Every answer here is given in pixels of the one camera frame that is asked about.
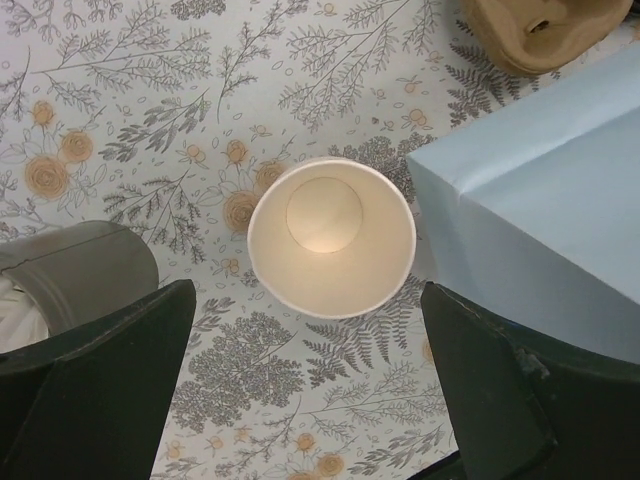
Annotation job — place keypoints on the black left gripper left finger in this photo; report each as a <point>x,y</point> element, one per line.
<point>91,403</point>

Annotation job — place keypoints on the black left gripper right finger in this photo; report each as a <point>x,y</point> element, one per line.
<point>524,405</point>

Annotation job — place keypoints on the white paper carry bag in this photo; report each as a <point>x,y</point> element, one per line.
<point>532,211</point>

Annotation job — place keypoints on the stack of paper cups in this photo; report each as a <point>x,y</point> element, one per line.
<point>332,238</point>

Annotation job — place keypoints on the grey straw holder cup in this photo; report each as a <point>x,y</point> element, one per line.
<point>81,273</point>

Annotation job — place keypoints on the floral patterned table mat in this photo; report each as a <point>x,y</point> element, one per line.
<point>172,118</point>

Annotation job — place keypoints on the brown pulp cup carrier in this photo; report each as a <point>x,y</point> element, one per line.
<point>534,37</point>

